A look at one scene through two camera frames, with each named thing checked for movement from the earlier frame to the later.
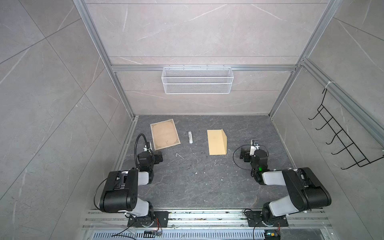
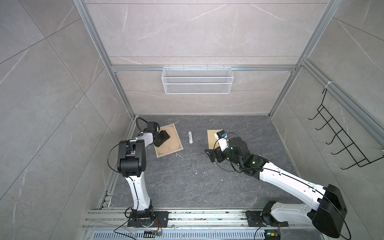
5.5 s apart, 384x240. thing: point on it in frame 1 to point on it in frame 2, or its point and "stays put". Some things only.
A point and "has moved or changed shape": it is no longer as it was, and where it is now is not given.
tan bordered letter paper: (165, 134) has moved or changed shape
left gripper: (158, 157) to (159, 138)
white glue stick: (190, 137) stays put
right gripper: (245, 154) to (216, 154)
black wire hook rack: (359, 158) stays put
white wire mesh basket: (197, 80) stays put
